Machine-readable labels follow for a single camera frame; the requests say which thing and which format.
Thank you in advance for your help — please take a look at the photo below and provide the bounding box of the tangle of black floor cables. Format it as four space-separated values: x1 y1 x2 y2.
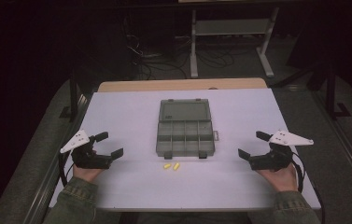
121 17 259 81

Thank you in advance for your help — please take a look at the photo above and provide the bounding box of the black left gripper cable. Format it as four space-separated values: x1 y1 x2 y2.
58 151 76 189

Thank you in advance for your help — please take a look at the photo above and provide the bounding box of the white metal desk frame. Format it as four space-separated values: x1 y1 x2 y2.
190 7 281 79

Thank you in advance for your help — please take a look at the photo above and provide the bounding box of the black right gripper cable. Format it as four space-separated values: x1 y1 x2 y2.
290 151 327 224

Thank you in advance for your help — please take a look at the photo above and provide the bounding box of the metal floor rail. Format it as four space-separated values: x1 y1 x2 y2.
23 92 92 224
311 91 352 204

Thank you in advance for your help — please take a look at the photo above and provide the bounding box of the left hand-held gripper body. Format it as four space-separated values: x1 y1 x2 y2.
60 129 113 171

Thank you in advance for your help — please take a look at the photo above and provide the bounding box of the wooden table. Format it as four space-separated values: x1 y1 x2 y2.
97 77 268 93

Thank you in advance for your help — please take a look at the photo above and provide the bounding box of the black metal stand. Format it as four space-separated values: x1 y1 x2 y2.
325 60 352 121
59 74 80 123

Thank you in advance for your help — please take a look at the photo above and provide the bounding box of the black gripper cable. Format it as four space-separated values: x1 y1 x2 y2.
58 151 76 189
290 151 327 224

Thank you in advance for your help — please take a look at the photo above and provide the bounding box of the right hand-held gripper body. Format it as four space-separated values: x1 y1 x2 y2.
247 129 315 173

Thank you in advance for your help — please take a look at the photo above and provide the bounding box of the grey plastic compartment box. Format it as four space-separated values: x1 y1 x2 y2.
155 98 220 160

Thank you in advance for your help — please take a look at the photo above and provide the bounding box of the person's left hand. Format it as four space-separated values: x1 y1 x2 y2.
72 164 104 184

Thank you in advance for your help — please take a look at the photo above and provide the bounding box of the person's right hand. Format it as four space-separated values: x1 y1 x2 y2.
256 164 300 193

